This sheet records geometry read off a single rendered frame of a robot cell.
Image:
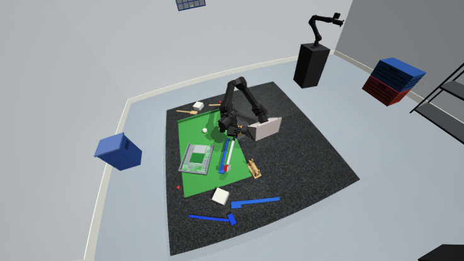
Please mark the green flat mat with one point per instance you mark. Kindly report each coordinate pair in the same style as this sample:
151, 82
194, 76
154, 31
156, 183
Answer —
190, 131

